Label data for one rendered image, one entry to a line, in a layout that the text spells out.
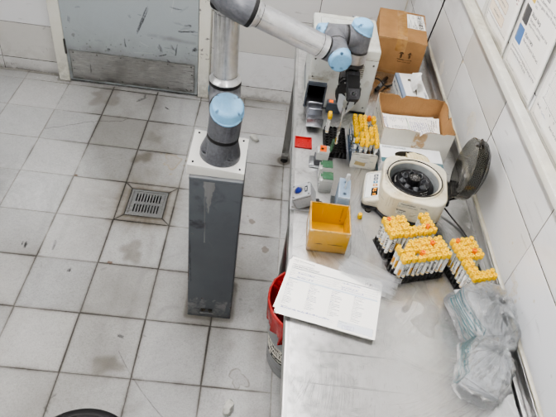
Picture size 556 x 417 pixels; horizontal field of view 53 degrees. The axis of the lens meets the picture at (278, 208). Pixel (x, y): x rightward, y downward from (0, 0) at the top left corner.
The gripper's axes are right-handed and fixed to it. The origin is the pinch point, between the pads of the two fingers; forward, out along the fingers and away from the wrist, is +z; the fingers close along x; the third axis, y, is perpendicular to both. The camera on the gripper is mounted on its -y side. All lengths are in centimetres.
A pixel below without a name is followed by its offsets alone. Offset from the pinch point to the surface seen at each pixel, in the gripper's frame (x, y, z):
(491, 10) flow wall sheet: -50, 26, -35
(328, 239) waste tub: 5, -56, 11
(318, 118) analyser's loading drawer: 7.3, 10.0, 11.7
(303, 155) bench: 12.6, -7.0, 17.7
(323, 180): 5.8, -27.1, 12.0
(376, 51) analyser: -11.9, 26.8, -11.9
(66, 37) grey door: 161, 152, 73
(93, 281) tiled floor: 101, -14, 105
